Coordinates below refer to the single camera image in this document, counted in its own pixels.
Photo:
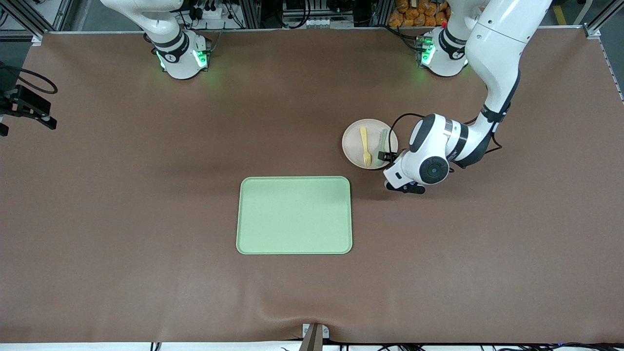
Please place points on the yellow plastic fork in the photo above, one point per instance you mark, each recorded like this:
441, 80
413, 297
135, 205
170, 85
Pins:
363, 136

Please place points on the white power strip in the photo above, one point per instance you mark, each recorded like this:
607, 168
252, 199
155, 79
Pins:
207, 13

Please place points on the black box with white connectors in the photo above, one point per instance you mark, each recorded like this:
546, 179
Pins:
317, 22

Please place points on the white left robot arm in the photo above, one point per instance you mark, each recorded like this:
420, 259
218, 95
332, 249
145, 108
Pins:
497, 44

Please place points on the grey-green plastic spoon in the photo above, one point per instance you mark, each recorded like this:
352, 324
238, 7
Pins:
381, 141

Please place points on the brown table cover mat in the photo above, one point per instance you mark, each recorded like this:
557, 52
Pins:
97, 219

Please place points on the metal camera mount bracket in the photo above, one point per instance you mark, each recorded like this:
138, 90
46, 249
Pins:
314, 339

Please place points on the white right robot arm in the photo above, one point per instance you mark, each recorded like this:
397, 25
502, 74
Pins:
180, 58

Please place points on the round beige plate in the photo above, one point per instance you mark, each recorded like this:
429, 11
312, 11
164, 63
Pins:
353, 146

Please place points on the orange round food pile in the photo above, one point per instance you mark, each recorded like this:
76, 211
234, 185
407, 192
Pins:
414, 14

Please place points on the light green rectangular tray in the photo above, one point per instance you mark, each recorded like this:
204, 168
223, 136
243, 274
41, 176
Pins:
292, 214

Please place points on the aluminium frame profile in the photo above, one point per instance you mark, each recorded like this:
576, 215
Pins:
382, 12
29, 24
597, 24
251, 14

